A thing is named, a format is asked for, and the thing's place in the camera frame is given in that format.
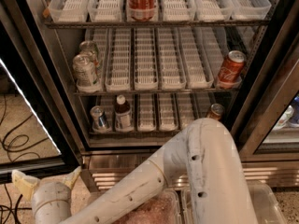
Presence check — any silver blue can bottom shelf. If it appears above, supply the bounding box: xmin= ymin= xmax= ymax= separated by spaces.
xmin=90 ymin=105 xmax=110 ymax=132

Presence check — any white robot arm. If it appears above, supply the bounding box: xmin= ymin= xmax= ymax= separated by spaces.
xmin=11 ymin=119 xmax=258 ymax=224

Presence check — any silver can front middle shelf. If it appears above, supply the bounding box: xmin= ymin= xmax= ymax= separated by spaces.
xmin=73 ymin=54 xmax=98 ymax=87

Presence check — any orange soda can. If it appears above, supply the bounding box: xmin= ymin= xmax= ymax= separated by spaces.
xmin=206 ymin=104 xmax=225 ymax=120

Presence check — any brown bottle white cap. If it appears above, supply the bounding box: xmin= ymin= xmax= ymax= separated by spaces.
xmin=114 ymin=95 xmax=133 ymax=132

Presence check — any clear bin with pink wrap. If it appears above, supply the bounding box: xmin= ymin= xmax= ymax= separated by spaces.
xmin=111 ymin=189 xmax=182 ymax=224

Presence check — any middle wire shelf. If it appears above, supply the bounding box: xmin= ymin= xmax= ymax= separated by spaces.
xmin=74 ymin=88 xmax=239 ymax=96

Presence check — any black floor cable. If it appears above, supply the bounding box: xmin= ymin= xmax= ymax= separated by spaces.
xmin=0 ymin=93 xmax=38 ymax=224

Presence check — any bottom wire shelf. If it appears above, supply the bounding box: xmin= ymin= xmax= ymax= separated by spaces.
xmin=89 ymin=130 xmax=180 ymax=139

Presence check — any wire shelf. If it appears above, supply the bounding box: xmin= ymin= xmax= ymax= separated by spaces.
xmin=89 ymin=130 xmax=180 ymax=139
xmin=45 ymin=20 xmax=270 ymax=29
xmin=74 ymin=88 xmax=239 ymax=96

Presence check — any silver green can behind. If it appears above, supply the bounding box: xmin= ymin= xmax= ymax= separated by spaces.
xmin=79 ymin=40 xmax=101 ymax=69

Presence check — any top wire shelf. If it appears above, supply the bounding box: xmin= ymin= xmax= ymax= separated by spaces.
xmin=45 ymin=20 xmax=270 ymax=29

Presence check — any steel fridge base grille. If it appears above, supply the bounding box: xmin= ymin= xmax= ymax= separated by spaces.
xmin=81 ymin=149 xmax=299 ymax=192

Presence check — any open glass fridge door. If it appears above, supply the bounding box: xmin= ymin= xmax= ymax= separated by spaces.
xmin=0 ymin=0 xmax=83 ymax=183

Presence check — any red cola can middle shelf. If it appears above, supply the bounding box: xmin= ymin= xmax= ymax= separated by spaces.
xmin=217 ymin=50 xmax=246 ymax=89

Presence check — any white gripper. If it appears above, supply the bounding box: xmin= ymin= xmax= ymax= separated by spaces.
xmin=11 ymin=166 xmax=81 ymax=224

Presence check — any clear bin with bubble wrap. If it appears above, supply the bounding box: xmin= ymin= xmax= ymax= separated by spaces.
xmin=181 ymin=181 xmax=287 ymax=224

